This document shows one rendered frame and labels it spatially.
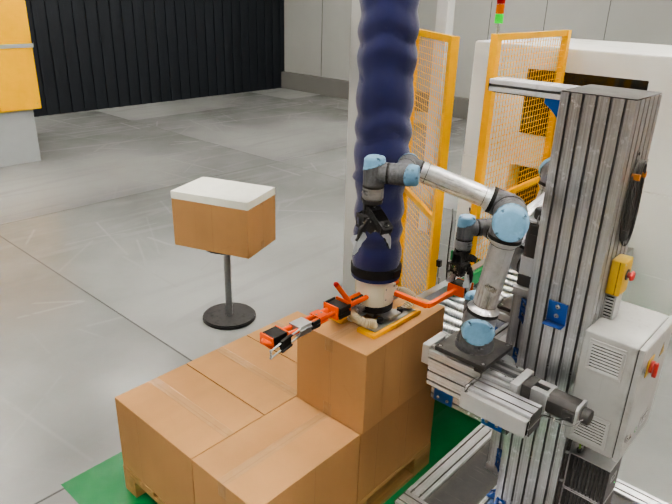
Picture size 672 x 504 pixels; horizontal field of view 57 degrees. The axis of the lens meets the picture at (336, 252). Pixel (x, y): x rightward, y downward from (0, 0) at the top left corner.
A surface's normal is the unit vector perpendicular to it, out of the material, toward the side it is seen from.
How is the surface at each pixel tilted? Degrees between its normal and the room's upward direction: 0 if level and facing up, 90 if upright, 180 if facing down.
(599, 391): 90
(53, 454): 0
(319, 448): 0
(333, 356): 90
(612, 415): 90
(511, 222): 82
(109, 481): 0
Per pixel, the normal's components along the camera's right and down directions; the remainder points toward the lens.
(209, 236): -0.37, 0.35
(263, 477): 0.03, -0.92
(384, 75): -0.18, 0.18
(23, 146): 0.74, 0.28
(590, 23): -0.67, 0.27
